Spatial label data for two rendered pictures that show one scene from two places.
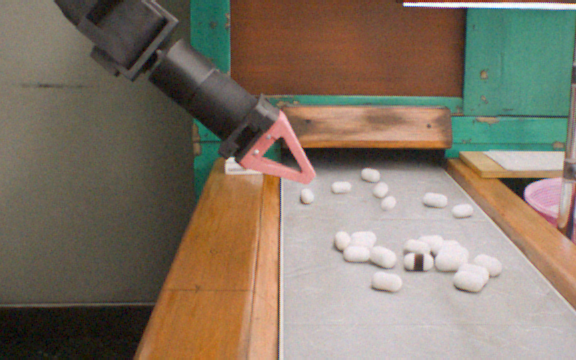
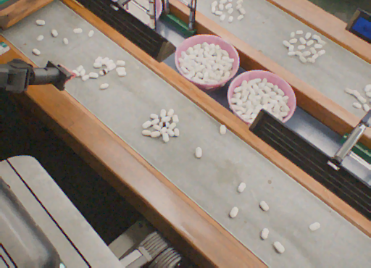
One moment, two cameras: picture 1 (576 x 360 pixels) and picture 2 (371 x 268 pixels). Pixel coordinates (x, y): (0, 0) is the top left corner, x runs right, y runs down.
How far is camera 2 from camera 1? 1.07 m
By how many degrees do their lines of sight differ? 59
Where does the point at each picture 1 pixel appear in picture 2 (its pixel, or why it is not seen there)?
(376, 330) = (117, 104)
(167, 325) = (84, 138)
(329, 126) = (16, 13)
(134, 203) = not seen: outside the picture
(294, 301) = (90, 106)
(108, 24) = (15, 82)
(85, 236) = not seen: outside the picture
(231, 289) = (80, 116)
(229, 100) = (55, 76)
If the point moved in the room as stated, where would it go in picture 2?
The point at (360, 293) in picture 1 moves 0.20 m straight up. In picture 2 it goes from (100, 93) to (93, 59)
